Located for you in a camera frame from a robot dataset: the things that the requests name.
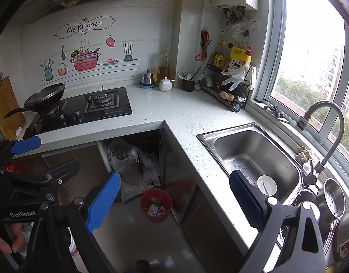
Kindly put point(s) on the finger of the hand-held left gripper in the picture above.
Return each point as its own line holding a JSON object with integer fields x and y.
{"x": 65, "y": 170}
{"x": 26, "y": 145}

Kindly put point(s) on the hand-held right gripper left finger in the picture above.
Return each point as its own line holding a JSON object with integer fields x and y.
{"x": 104, "y": 202}

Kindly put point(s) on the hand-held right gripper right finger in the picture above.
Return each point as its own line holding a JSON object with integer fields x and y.
{"x": 247, "y": 200}

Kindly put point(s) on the red trash bin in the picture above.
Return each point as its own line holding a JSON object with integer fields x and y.
{"x": 147, "y": 216}

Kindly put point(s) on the person's left hand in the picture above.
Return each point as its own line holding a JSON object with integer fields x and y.
{"x": 9, "y": 239}

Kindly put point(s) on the white bowl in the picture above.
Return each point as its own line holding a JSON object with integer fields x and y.
{"x": 269, "y": 183}

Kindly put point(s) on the wooden cutting board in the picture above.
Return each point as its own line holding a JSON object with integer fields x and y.
{"x": 6, "y": 105}

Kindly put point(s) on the pile of plastic bags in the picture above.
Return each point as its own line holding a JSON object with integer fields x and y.
{"x": 126, "y": 162}

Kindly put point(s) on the black wok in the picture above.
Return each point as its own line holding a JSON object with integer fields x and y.
{"x": 45, "y": 98}

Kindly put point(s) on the steel sink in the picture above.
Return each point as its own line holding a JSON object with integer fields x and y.
{"x": 248, "y": 148}

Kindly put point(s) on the crumpled dish rag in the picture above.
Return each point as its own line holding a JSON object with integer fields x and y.
{"x": 303, "y": 154}

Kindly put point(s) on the black gas stove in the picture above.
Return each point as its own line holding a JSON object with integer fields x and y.
{"x": 106, "y": 105}

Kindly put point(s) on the steel strainer pot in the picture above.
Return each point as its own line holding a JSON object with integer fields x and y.
{"x": 333, "y": 196}

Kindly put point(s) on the dark steel wool scrubber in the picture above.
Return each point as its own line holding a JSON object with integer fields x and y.
{"x": 274, "y": 111}

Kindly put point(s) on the black round disc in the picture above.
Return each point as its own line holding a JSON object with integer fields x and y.
{"x": 235, "y": 107}

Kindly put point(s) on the brown root vegetable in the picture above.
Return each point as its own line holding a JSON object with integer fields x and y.
{"x": 226, "y": 96}

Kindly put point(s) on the black plastic bag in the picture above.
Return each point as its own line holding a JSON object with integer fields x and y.
{"x": 240, "y": 93}

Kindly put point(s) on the grey appliance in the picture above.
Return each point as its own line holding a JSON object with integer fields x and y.
{"x": 345, "y": 247}

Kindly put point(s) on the blue saucer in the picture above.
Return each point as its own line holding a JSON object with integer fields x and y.
{"x": 147, "y": 86}

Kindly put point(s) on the steel faucet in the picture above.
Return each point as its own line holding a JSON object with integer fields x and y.
{"x": 333, "y": 113}

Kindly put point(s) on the clear plastic glove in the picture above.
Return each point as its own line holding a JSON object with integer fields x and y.
{"x": 234, "y": 78}

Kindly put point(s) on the cream rubber glove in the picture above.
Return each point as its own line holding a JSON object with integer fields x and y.
{"x": 251, "y": 76}

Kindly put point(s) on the garlic bulbs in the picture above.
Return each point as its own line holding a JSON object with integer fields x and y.
{"x": 208, "y": 82}

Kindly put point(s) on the steel teapot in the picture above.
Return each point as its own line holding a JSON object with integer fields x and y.
{"x": 148, "y": 77}

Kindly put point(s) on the dark green mug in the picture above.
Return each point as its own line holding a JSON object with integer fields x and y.
{"x": 188, "y": 86}

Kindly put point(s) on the white lidded sugar jar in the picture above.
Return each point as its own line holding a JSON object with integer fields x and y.
{"x": 165, "y": 86}

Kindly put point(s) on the white ladle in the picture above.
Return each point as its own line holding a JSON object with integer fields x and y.
{"x": 200, "y": 76}

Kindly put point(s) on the wooden chopsticks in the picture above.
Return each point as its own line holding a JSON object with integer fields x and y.
{"x": 196, "y": 73}

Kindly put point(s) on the yellow detergent jug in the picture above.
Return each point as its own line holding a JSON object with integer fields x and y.
{"x": 240, "y": 61}

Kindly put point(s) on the white rice paddle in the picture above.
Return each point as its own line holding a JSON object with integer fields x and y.
{"x": 181, "y": 76}

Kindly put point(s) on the glass oil jug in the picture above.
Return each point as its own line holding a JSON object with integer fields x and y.
{"x": 163, "y": 71}

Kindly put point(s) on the metal tongs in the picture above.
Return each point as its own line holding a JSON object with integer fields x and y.
{"x": 184, "y": 74}

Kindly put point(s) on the wide yellow label bottle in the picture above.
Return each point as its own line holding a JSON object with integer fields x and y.
{"x": 225, "y": 59}

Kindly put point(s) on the slim yellow label bottle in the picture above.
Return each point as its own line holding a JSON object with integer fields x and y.
{"x": 218, "y": 58}

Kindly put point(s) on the brown label bottle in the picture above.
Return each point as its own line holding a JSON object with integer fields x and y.
{"x": 230, "y": 48}

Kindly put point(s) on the hanging clear plastic bag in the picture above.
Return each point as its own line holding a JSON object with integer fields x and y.
{"x": 237, "y": 31}

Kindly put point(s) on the kitchen wall sticker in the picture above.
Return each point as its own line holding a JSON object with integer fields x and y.
{"x": 86, "y": 57}

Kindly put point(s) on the window frame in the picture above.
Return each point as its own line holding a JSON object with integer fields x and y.
{"x": 272, "y": 48}

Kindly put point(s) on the white wall socket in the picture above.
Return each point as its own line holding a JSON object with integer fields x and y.
{"x": 255, "y": 25}

